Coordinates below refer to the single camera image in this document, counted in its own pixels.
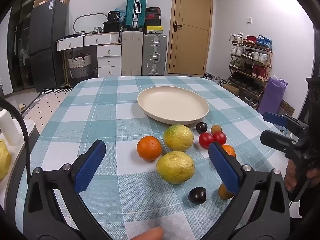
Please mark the small yellow-orange loquat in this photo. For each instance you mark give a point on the small yellow-orange loquat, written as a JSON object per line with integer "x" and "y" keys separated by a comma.
{"x": 224, "y": 193}

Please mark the black box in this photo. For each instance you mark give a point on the black box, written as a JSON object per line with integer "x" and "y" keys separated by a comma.
{"x": 112, "y": 27}

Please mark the small orange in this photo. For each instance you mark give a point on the small orange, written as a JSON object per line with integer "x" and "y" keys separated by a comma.
{"x": 229, "y": 150}

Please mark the wooden shoe rack with shoes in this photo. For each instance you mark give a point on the wooden shoe rack with shoes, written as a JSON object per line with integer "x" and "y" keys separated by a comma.
{"x": 250, "y": 65}

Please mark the stack of shoe boxes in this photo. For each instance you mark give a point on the stack of shoe boxes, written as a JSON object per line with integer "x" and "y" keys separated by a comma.
{"x": 153, "y": 20}

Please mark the dark grey refrigerator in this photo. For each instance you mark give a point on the dark grey refrigerator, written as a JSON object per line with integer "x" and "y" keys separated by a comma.
{"x": 46, "y": 45}

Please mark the woven laundry basket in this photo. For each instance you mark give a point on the woven laundry basket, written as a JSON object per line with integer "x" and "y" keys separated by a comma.
{"x": 79, "y": 66}

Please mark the large orange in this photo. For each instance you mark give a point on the large orange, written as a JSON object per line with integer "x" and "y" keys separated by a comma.
{"x": 149, "y": 148}

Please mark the shoes beside door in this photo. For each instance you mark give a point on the shoes beside door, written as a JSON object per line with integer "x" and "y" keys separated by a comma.
{"x": 213, "y": 78}

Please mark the wooden door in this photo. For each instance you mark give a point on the wooden door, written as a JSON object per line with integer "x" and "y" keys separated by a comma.
{"x": 190, "y": 27}

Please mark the dark glass sliding door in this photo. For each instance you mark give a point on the dark glass sliding door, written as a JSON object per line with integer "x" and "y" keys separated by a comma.
{"x": 20, "y": 45}

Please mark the silver grey suitcase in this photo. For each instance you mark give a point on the silver grey suitcase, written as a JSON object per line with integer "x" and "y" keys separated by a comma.
{"x": 154, "y": 55}

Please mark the teal suitcase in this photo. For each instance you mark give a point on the teal suitcase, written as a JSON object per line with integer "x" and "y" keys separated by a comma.
{"x": 135, "y": 10}

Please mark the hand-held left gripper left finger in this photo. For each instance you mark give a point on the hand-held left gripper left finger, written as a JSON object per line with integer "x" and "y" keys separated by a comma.
{"x": 90, "y": 166}

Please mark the teal checked tablecloth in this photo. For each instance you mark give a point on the teal checked tablecloth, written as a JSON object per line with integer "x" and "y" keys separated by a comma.
{"x": 112, "y": 120}

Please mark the person's left hand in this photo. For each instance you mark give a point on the person's left hand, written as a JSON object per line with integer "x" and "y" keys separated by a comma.
{"x": 151, "y": 234}

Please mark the white desk with drawers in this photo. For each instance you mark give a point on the white desk with drawers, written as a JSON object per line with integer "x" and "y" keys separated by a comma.
{"x": 82, "y": 41}

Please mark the cream round plate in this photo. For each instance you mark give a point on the cream round plate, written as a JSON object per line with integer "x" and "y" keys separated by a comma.
{"x": 172, "y": 103}

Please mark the yellow guava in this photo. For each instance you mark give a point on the yellow guava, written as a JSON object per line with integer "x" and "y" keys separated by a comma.
{"x": 175, "y": 167}

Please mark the white drawer cabinet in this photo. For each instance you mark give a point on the white drawer cabinet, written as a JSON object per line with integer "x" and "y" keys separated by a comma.
{"x": 109, "y": 61}

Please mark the dark purple plum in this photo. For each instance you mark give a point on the dark purple plum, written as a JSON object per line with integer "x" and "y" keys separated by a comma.
{"x": 201, "y": 128}
{"x": 197, "y": 195}

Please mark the dotted cream rug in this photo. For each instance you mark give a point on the dotted cream rug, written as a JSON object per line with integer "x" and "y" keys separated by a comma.
{"x": 45, "y": 102}

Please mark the oval mirror frame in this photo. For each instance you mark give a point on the oval mirror frame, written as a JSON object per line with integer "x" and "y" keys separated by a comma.
{"x": 85, "y": 16}

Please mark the brown longan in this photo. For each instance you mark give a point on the brown longan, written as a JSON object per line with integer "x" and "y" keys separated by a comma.
{"x": 216, "y": 129}

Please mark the purple bag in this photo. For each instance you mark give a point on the purple bag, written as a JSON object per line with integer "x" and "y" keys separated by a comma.
{"x": 271, "y": 96}

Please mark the brown patterned box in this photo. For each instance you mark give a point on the brown patterned box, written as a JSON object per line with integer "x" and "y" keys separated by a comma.
{"x": 286, "y": 108}

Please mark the person's right hand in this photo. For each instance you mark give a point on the person's right hand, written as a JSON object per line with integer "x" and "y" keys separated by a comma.
{"x": 289, "y": 177}

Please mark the beige suitcase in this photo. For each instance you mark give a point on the beige suitcase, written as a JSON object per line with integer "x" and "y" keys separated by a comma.
{"x": 132, "y": 53}

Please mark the red cherry tomato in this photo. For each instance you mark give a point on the red cherry tomato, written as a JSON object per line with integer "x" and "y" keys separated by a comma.
{"x": 206, "y": 140}
{"x": 220, "y": 137}

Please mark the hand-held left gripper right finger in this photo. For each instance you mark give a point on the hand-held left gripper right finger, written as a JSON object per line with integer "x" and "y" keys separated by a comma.
{"x": 223, "y": 166}

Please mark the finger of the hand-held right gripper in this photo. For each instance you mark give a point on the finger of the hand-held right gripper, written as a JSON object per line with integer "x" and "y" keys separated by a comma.
{"x": 275, "y": 138}
{"x": 275, "y": 118}

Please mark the white paper roll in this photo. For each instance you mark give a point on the white paper roll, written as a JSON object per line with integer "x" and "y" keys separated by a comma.
{"x": 8, "y": 127}

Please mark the yellow-green guava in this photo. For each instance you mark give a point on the yellow-green guava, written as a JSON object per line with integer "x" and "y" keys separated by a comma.
{"x": 178, "y": 138}

